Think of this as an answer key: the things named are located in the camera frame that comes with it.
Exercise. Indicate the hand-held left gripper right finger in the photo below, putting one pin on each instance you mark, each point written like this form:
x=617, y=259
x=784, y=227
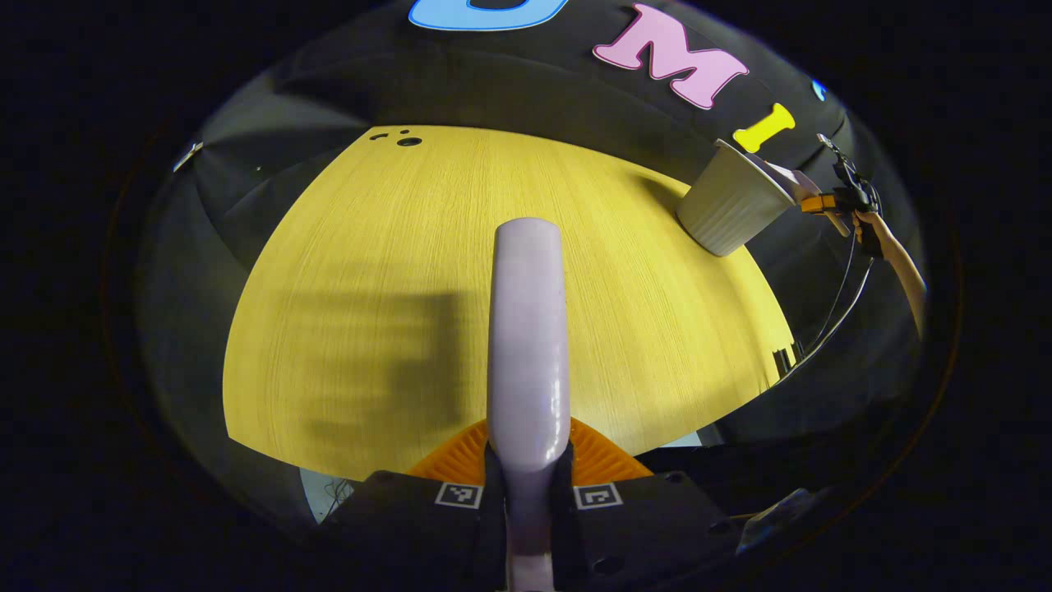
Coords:
x=641, y=534

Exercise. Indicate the yellow wooden desktop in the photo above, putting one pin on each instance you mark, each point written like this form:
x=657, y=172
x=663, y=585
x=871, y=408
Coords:
x=370, y=230

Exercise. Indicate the black backdrop cloth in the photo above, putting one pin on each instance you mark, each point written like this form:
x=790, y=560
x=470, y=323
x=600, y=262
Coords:
x=493, y=74

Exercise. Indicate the white ribbed garbage bin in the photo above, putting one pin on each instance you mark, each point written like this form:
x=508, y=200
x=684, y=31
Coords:
x=727, y=205

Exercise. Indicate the silver cloth clip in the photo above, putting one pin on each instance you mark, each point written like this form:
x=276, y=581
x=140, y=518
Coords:
x=187, y=156

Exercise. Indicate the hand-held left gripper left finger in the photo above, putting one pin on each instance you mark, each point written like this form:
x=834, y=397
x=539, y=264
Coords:
x=411, y=534

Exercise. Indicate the light purple dustpan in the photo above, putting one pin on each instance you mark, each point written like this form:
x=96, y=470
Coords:
x=801, y=182

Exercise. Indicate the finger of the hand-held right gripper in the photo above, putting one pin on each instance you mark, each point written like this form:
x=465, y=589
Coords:
x=819, y=204

